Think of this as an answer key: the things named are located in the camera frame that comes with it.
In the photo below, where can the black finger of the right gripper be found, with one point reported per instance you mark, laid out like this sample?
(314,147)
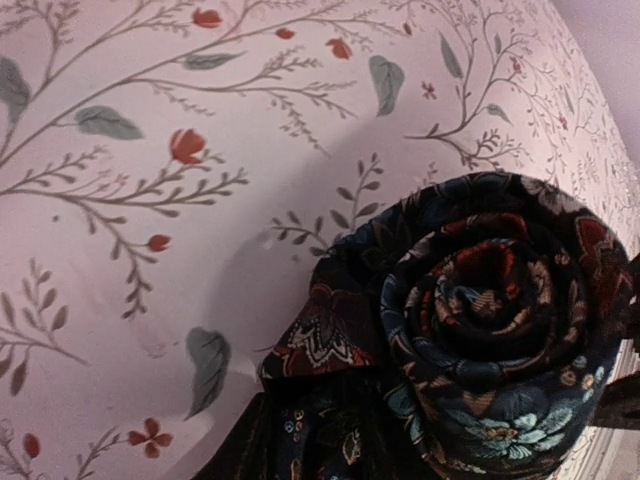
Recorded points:
(632,305)

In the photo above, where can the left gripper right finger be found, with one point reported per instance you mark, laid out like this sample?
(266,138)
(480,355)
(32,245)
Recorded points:
(619,406)

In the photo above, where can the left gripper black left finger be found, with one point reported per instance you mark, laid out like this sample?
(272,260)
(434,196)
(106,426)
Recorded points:
(243,453)

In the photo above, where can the dark floral tie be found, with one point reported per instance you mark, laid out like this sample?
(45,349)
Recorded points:
(467,332)

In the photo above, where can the floral tablecloth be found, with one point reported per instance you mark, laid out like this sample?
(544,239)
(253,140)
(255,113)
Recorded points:
(172,172)

